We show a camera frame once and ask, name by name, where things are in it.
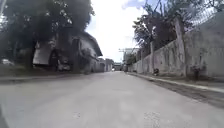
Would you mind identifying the house with pitched roof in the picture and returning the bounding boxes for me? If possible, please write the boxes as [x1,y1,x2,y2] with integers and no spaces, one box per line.
[31,31,104,74]

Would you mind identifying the grey concrete road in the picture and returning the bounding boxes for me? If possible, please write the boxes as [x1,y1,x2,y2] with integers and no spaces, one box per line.
[0,70,224,128]

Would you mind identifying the concrete kerb strip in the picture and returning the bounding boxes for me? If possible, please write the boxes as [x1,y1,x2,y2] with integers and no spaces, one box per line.
[126,71,224,94]

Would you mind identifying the large dark tree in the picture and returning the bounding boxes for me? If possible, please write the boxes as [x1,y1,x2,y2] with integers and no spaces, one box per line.
[0,0,96,71]

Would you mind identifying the trees behind wall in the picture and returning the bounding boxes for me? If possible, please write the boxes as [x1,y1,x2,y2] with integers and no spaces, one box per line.
[131,0,224,54]

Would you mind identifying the long grey concrete wall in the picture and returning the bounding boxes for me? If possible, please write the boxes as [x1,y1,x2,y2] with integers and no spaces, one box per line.
[127,11,224,81]

